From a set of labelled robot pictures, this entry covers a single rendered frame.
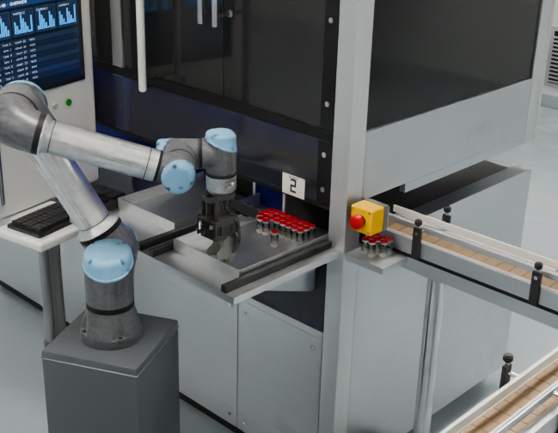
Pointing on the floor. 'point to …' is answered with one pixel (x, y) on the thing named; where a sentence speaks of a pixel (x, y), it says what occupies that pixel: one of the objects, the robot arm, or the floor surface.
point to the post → (355, 143)
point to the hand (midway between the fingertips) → (227, 260)
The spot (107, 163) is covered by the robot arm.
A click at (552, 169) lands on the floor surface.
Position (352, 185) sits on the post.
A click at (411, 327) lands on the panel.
